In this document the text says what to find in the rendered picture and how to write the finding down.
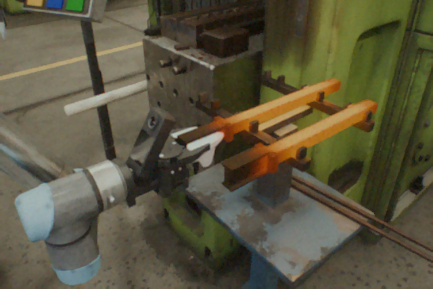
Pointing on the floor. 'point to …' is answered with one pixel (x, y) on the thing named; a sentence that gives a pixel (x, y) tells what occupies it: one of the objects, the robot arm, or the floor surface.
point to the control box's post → (97, 85)
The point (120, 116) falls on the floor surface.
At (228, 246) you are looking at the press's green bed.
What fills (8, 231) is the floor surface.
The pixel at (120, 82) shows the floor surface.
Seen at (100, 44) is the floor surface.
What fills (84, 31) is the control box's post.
